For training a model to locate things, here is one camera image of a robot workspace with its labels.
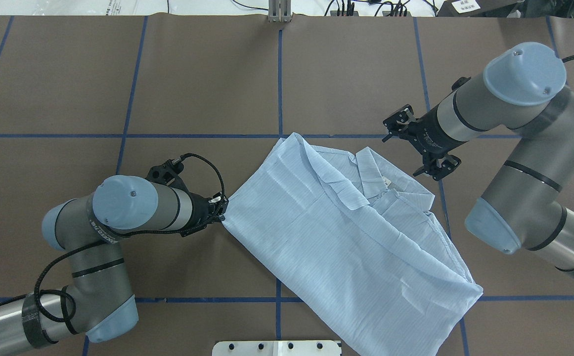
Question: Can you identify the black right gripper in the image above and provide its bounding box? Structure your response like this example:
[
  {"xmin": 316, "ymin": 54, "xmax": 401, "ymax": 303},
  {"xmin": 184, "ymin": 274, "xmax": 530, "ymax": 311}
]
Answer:
[{"xmin": 382, "ymin": 104, "xmax": 464, "ymax": 181}]

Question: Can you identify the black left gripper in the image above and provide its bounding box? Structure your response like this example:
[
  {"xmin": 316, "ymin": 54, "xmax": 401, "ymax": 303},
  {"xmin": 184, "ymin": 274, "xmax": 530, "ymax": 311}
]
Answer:
[{"xmin": 180, "ymin": 192, "xmax": 229, "ymax": 237}]

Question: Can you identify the light blue button-up shirt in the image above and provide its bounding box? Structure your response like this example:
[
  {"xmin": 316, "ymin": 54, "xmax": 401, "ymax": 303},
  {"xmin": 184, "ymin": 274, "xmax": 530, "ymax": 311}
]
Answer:
[{"xmin": 223, "ymin": 133, "xmax": 483, "ymax": 356}]

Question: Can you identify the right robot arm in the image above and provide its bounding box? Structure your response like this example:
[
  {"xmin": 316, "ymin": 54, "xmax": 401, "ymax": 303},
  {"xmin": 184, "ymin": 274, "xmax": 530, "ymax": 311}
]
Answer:
[{"xmin": 383, "ymin": 42, "xmax": 574, "ymax": 279}]

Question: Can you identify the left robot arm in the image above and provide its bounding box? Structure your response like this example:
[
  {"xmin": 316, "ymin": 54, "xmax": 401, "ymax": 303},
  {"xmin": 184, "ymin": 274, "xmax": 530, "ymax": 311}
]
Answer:
[{"xmin": 0, "ymin": 175, "xmax": 227, "ymax": 356}]

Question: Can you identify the black power adapter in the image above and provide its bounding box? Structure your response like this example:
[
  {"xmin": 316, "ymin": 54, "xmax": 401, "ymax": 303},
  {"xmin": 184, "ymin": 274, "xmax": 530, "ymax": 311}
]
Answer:
[{"xmin": 436, "ymin": 0, "xmax": 524, "ymax": 18}]

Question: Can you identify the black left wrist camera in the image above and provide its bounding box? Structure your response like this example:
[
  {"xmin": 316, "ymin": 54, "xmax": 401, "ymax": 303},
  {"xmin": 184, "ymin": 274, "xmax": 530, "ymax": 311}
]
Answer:
[{"xmin": 146, "ymin": 158, "xmax": 187, "ymax": 191}]

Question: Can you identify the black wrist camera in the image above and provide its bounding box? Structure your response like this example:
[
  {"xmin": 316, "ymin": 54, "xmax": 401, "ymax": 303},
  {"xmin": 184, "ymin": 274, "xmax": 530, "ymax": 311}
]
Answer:
[
  {"xmin": 146, "ymin": 158, "xmax": 187, "ymax": 191},
  {"xmin": 451, "ymin": 77, "xmax": 471, "ymax": 92}
]

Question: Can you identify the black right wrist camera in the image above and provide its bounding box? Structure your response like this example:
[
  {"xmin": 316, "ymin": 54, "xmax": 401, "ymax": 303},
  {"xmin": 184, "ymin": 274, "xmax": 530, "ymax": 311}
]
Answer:
[{"xmin": 451, "ymin": 77, "xmax": 471, "ymax": 92}]

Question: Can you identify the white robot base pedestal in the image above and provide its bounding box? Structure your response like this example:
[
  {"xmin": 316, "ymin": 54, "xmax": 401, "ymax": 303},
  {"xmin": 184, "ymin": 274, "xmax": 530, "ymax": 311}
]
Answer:
[{"xmin": 212, "ymin": 340, "xmax": 343, "ymax": 356}]

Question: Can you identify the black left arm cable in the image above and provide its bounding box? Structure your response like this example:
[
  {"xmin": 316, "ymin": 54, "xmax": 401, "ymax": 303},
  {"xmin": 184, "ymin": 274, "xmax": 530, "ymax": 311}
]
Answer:
[{"xmin": 34, "ymin": 153, "xmax": 226, "ymax": 323}]

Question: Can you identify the aluminium frame post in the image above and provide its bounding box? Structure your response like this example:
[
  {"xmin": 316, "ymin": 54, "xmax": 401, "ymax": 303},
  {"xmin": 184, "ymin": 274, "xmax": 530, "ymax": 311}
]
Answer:
[{"xmin": 268, "ymin": 0, "xmax": 293, "ymax": 23}]

